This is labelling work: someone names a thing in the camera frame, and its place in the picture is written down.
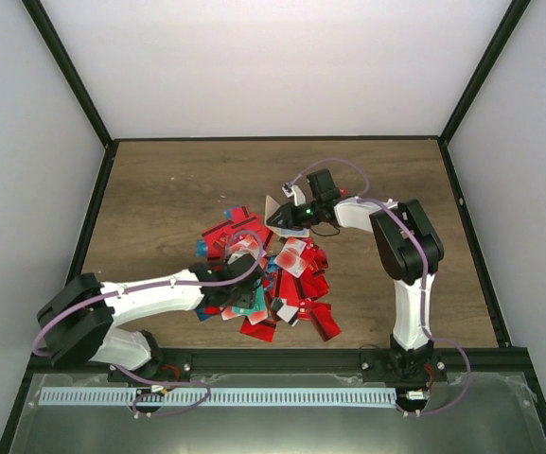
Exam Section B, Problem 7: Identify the beige leather card holder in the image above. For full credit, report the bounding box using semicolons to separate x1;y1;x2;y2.
264;195;310;238

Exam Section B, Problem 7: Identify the teal VIP card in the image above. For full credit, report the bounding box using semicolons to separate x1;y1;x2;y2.
230;288;265;316

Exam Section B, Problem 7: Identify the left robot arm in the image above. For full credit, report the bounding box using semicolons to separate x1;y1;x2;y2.
32;254;264;382

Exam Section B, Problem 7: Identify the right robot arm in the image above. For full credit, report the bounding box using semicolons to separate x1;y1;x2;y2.
264;169;445;381

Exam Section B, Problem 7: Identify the white red circle card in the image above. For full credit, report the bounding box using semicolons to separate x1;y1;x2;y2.
274;237;317;278

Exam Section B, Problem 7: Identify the red card bottom centre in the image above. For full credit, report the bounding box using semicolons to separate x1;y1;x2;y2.
239;317;277;342

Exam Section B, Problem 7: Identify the red card bottom right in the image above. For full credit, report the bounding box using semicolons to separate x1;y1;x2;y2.
298;301;342;341

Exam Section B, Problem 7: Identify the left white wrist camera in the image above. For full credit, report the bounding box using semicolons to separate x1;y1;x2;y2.
226;251;255;269

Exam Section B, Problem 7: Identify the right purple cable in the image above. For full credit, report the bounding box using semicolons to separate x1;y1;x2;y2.
285;156;472;417

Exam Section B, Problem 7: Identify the light blue cable duct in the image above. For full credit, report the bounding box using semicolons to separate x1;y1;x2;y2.
38;387;396;408

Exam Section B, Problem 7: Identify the black front frame rail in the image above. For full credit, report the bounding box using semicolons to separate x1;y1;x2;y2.
29;346;530;379

